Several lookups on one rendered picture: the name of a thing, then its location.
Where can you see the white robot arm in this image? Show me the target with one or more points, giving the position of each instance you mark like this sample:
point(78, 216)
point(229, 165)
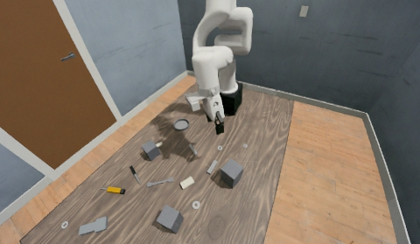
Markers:
point(209, 61)

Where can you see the grey round shallow dish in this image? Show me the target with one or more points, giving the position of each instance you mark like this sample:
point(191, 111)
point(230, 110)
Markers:
point(181, 124)

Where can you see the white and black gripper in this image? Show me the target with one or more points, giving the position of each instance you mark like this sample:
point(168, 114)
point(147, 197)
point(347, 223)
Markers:
point(213, 107)

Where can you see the cream flat bar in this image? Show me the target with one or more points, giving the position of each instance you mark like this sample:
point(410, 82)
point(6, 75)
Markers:
point(187, 182)

